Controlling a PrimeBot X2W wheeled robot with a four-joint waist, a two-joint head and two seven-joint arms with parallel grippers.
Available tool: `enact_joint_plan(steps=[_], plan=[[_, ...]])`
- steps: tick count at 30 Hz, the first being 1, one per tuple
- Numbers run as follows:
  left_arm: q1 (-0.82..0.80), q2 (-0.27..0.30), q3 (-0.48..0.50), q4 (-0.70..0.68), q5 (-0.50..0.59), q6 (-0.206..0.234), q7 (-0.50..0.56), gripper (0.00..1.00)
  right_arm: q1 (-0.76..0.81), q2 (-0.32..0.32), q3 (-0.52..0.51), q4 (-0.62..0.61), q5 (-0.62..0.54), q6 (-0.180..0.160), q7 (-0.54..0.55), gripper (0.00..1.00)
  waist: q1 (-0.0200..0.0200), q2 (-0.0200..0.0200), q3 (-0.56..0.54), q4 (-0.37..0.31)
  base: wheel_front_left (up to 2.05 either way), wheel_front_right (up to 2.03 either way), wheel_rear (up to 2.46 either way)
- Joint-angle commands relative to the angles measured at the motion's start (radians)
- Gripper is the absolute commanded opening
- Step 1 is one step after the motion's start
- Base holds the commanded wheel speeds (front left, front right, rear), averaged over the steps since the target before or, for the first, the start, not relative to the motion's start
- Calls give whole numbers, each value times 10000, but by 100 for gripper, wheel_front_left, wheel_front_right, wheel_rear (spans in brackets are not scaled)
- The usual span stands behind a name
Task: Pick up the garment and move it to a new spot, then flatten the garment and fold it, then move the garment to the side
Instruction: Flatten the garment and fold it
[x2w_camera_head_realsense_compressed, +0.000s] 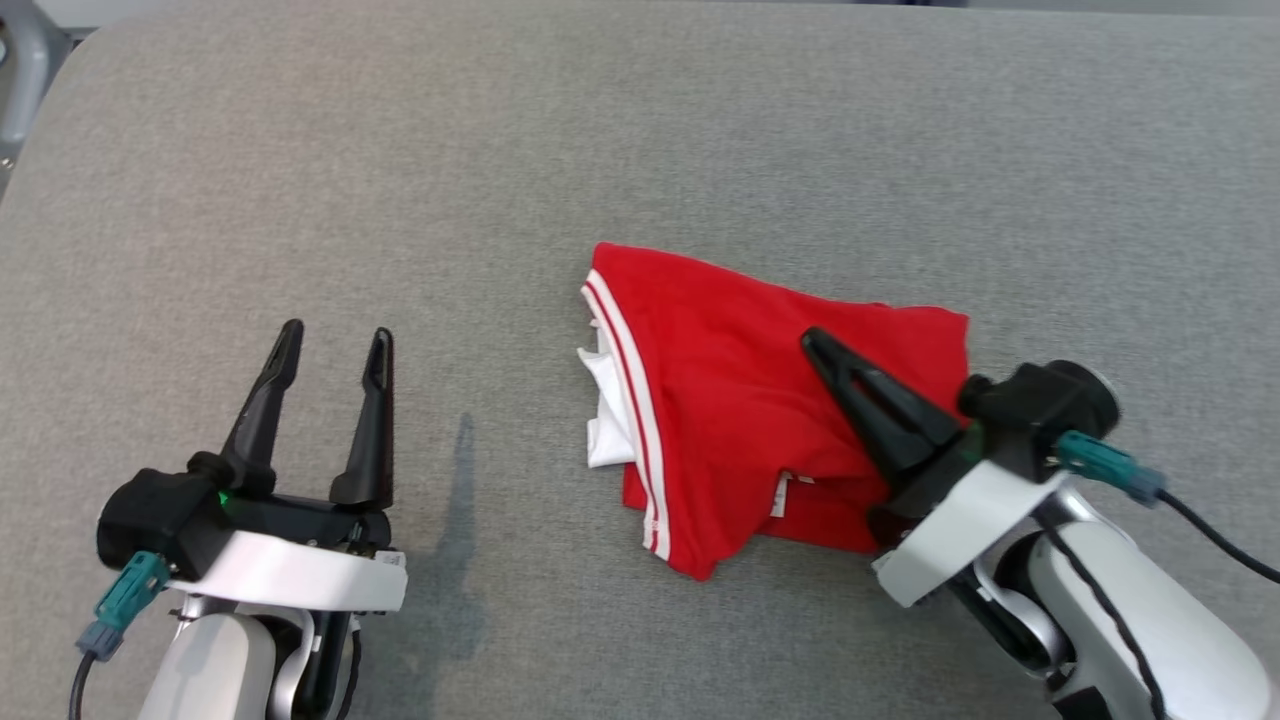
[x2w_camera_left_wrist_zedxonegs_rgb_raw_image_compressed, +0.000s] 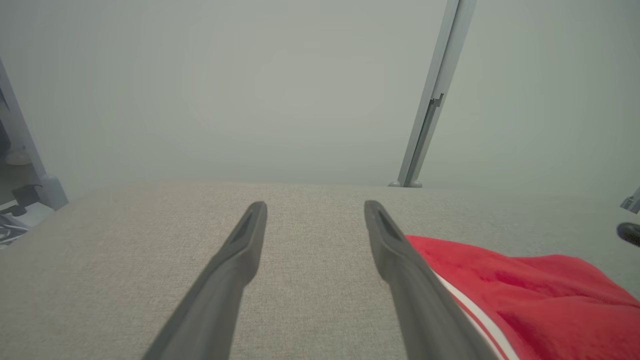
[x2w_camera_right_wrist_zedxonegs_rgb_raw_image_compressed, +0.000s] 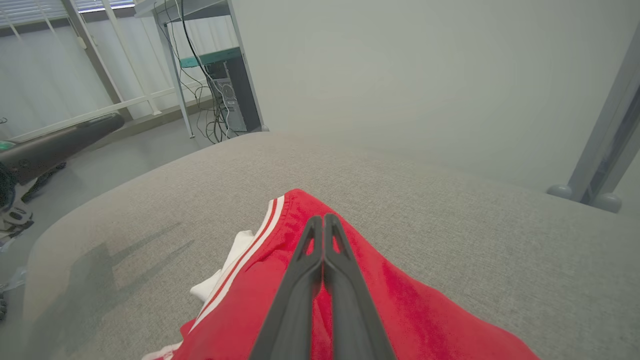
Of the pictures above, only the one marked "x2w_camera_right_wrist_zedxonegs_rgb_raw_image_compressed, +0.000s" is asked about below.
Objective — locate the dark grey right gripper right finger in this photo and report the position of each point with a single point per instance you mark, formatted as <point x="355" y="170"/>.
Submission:
<point x="355" y="325"/>

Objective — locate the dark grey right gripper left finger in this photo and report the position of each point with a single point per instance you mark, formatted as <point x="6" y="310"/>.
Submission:
<point x="295" y="320"/>

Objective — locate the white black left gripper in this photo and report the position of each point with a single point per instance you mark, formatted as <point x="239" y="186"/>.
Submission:
<point x="6" y="146"/>

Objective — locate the red jersey with white stripes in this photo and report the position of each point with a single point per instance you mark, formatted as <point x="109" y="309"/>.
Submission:
<point x="430" y="320"/>

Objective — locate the white metal railing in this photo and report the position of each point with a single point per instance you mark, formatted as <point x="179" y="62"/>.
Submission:
<point x="125" y="104"/>

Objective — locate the white window blinds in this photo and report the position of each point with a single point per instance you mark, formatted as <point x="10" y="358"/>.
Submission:
<point x="30" y="9"/>

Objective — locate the teal desk shelf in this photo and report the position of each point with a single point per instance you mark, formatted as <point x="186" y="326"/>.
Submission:
<point x="210" y="57"/>

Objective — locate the grey computer tower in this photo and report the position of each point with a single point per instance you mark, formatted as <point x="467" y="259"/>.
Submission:
<point x="245" y="95"/>

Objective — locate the grey window post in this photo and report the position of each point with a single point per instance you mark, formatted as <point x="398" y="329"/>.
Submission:
<point x="97" y="70"/>

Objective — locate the grey cylindrical post foot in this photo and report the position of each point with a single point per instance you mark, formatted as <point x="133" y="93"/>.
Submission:
<point x="560" y="191"/>
<point x="606" y="202"/>

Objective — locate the grey metal frame post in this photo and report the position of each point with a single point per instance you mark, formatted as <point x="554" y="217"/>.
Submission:
<point x="600" y="150"/>

